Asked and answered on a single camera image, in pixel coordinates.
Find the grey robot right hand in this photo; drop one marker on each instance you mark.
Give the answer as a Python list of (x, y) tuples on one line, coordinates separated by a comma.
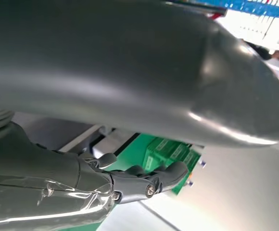
[(130, 63)]

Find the blue metal shelf rack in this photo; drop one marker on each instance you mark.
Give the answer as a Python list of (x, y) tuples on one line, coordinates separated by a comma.
[(249, 6)]

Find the green folded plastic crate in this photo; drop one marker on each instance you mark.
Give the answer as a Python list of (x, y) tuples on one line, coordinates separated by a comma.
[(192, 162), (178, 151), (154, 153)]

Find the red barrier belt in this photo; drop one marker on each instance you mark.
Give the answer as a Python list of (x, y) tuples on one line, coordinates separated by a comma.
[(215, 16)]

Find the person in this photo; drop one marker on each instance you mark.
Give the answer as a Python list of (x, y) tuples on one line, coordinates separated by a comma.
[(261, 51)]

